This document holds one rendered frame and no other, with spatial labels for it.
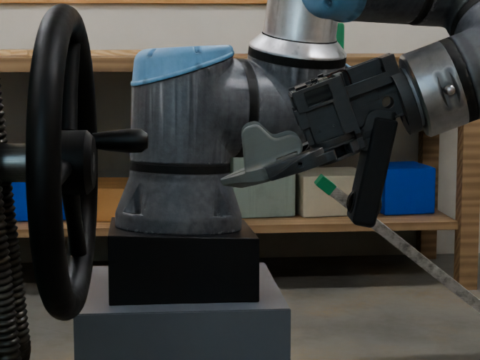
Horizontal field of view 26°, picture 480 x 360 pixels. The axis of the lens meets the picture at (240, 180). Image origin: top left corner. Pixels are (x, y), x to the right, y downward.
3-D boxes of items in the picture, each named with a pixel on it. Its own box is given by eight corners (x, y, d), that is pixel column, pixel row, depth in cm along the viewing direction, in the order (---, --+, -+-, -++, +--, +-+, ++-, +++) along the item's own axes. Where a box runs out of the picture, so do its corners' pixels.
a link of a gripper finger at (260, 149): (205, 140, 108) (289, 108, 107) (225, 193, 108) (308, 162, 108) (204, 143, 104) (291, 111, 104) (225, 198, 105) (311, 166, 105)
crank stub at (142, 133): (148, 154, 107) (148, 131, 106) (91, 155, 106) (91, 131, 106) (149, 150, 109) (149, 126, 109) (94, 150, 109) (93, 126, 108)
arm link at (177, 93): (118, 157, 160) (120, 42, 159) (222, 158, 166) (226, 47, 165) (144, 164, 146) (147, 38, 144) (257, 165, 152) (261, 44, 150)
